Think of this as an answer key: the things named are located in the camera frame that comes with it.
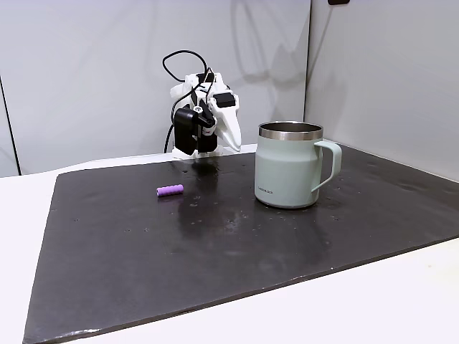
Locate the purple pen grip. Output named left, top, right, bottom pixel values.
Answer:
left=156, top=183, right=184, bottom=198

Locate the pale green steel mug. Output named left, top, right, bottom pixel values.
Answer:
left=254, top=121, right=343, bottom=210

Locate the black table mat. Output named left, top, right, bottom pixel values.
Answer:
left=22, top=142, right=459, bottom=344

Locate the black camera box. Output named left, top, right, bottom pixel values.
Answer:
left=174, top=100, right=218, bottom=156

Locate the black base cable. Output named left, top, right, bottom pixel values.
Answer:
left=164, top=123, right=175, bottom=154

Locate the black camera cable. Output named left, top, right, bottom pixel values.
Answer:
left=161, top=49, right=217, bottom=123

